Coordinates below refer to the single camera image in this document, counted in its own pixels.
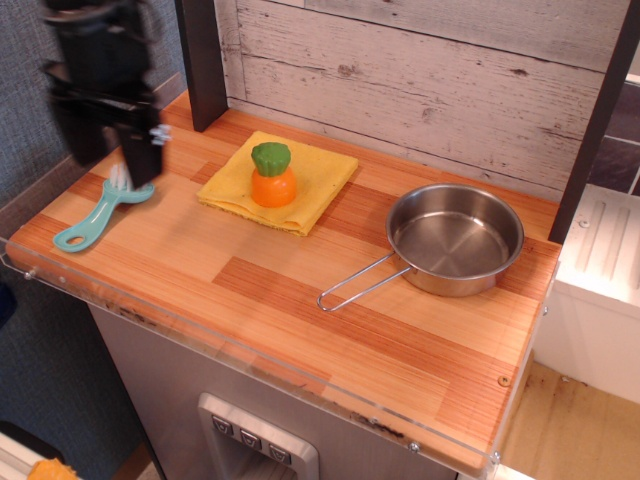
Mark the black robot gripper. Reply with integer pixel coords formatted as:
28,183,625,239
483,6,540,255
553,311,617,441
43,1,171,189

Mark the teal dish brush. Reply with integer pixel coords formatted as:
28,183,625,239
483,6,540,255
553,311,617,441
53,163,155,253

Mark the orange toy carrot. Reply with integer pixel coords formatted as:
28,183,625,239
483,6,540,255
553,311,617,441
251,142,297,208

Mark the yellow folded cloth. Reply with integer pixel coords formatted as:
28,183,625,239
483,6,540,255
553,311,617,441
197,131,358,236

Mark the clear acrylic table guard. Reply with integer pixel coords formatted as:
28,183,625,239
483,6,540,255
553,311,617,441
5,239,559,477

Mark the grey toy fridge cabinet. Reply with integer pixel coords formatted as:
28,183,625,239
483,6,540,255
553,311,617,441
90,307,457,479

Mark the silver dispenser panel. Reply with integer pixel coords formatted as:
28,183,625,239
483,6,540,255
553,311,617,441
198,392,320,479

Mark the orange object bottom left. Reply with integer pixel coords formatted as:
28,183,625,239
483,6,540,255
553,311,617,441
26,459,79,480

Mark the stainless steel pot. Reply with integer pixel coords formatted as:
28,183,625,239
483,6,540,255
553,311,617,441
316,183,525,312

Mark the white toy sink unit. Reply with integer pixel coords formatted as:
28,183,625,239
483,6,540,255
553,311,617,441
533,185,639,402

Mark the dark left shelf post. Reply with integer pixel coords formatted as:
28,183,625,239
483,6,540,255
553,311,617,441
174,0,228,132

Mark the dark shelf post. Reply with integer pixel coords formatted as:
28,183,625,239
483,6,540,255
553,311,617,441
174,0,228,132
548,0,639,244

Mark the dark right shelf post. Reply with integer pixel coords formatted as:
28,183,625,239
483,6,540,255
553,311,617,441
548,0,639,244

